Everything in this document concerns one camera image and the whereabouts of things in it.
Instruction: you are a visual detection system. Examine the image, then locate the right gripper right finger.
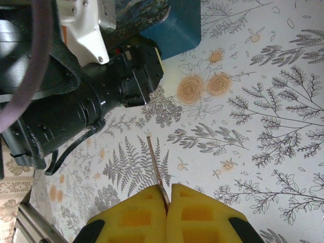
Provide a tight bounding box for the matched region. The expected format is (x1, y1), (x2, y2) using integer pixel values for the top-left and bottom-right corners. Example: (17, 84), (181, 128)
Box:
(166, 182), (265, 243)

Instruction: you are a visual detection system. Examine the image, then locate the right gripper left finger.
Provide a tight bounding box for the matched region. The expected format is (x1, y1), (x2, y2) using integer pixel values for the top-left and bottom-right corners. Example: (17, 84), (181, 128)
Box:
(75, 183), (171, 243)

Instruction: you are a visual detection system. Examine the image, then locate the starry night tin box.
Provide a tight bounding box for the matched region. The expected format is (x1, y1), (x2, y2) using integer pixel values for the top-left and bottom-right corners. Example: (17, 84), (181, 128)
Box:
(111, 0), (202, 61)

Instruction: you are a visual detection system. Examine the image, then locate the thin brown stick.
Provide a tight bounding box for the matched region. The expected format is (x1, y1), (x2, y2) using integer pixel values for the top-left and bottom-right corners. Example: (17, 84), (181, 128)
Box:
(146, 134), (171, 216)

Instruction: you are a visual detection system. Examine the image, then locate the floral tablecloth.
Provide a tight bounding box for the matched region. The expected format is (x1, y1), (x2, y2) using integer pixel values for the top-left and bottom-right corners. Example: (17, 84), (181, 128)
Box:
(29, 0), (324, 243)

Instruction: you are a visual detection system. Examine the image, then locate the black braided cable sleeve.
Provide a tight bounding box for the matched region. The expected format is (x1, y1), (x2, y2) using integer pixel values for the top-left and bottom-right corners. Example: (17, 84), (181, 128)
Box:
(49, 45), (82, 95)

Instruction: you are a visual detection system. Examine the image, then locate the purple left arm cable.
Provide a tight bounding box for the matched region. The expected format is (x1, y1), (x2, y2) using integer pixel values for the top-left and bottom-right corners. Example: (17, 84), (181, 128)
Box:
(0, 0), (54, 135)

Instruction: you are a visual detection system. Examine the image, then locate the aluminium side rail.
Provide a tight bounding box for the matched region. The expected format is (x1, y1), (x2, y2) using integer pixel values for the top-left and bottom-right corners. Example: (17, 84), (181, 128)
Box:
(15, 199), (69, 243)

